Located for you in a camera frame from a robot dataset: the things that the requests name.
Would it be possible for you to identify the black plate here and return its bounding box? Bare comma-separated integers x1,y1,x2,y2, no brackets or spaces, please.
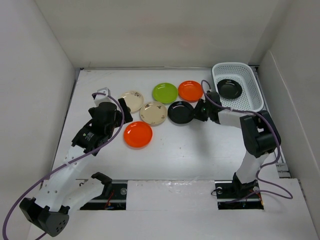
167,101,194,125

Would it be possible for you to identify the beige plate with red stamps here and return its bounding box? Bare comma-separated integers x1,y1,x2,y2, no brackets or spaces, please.
139,101,168,125

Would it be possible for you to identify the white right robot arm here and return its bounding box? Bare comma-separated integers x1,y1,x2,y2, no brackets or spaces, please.
193,91,281,202

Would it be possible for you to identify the orange plate near left arm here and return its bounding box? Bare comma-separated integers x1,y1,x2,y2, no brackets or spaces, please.
123,121,153,148

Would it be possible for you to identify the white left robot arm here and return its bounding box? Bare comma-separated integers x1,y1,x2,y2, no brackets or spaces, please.
19,98,133,237

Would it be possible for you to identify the white perforated plastic bin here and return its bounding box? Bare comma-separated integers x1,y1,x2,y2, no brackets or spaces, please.
211,62,265,112

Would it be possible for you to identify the cream plate with leaf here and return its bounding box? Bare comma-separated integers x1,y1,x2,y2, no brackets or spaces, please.
121,90,144,113

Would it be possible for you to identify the orange plate near green plate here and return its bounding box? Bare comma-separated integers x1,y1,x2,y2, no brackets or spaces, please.
178,80,203,102

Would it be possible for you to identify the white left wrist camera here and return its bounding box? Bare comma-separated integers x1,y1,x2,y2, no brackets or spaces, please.
93,87,111,107

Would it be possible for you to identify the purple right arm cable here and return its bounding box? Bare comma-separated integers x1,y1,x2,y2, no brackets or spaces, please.
201,79,293,205

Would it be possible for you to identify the black metal base rail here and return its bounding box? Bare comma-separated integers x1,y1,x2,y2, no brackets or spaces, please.
81,179,264,211

